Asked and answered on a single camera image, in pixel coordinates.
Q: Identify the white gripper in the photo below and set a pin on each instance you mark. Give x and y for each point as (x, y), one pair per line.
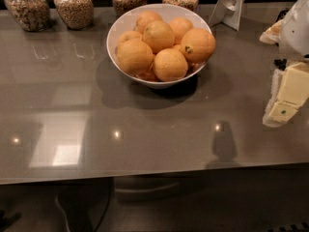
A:
(295, 33)

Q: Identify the orange at bowl front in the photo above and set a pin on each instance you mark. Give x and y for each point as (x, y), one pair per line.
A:
(170, 65)

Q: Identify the orange at bowl back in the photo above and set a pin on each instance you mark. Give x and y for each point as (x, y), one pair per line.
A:
(144, 19)

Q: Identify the white ceramic bowl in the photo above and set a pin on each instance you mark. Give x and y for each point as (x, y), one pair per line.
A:
(127, 22)

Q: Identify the white stand card holder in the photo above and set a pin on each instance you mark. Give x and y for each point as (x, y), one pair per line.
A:
(227, 12)

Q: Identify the small orange at left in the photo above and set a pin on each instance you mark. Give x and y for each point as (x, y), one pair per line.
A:
(129, 35)

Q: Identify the glass jar far left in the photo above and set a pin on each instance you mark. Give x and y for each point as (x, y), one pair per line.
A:
(30, 15)

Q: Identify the drawer handle under counter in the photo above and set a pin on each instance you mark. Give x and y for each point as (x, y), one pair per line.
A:
(144, 188)

